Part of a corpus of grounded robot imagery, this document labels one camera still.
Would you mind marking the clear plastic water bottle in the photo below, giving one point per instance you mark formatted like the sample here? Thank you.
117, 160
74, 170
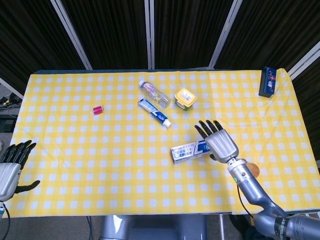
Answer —
156, 93

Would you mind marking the white blue toothpaste tube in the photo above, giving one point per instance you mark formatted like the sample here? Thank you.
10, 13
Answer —
155, 112

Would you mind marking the white partition frame post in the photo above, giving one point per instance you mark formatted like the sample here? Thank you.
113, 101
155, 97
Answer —
149, 32
11, 87
223, 35
303, 58
72, 35

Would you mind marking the yellow white checkered tablecloth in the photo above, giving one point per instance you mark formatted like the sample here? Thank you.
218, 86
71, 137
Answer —
120, 165

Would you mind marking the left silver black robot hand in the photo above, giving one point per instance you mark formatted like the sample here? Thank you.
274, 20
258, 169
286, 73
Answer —
10, 175

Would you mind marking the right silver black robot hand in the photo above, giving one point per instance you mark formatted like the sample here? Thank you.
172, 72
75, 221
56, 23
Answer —
221, 143

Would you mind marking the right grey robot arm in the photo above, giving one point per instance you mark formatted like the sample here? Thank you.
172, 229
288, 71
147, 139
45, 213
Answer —
252, 190

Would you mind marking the pink wrapped candy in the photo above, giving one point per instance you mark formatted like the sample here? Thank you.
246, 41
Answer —
97, 110

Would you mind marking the yellow lidded jar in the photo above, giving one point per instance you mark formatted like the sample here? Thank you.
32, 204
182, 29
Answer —
185, 98

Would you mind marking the dark blue printed box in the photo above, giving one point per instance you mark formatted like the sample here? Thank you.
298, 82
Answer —
268, 82

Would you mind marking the dark pleated partition panel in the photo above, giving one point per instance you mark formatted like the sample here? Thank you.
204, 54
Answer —
110, 32
275, 30
187, 32
27, 37

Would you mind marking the round orange object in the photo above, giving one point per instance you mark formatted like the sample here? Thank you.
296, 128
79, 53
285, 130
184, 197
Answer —
255, 170

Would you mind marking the white blue toothpaste box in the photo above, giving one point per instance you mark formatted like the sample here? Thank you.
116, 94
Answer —
187, 151

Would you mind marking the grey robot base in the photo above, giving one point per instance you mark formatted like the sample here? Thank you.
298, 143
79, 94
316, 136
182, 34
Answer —
152, 227

